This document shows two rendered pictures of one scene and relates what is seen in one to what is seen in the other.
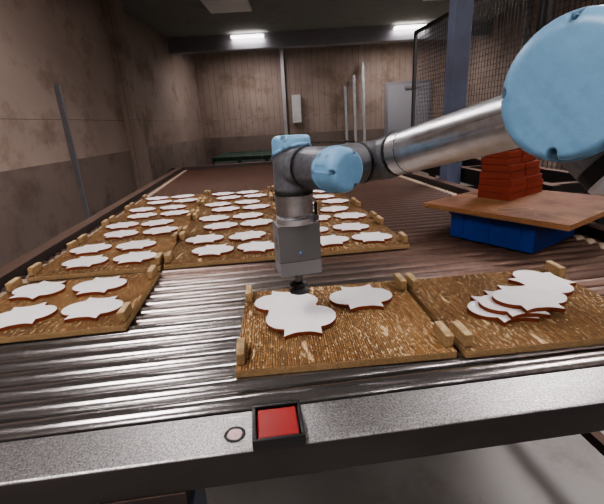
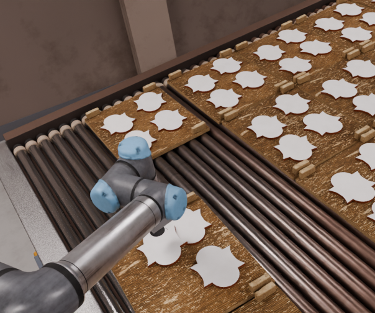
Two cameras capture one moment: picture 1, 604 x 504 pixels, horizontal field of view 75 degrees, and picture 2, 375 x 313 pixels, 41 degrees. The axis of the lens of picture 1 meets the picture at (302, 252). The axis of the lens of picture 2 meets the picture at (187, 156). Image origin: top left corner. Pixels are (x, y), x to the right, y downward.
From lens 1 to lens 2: 131 cm
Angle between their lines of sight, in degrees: 64
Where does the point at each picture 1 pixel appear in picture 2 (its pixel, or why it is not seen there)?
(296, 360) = (117, 267)
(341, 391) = (104, 301)
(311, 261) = not seen: hidden behind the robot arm
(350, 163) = (101, 200)
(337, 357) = (126, 285)
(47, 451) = (36, 217)
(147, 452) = (43, 248)
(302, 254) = not seen: hidden behind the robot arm
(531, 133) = not seen: outside the picture
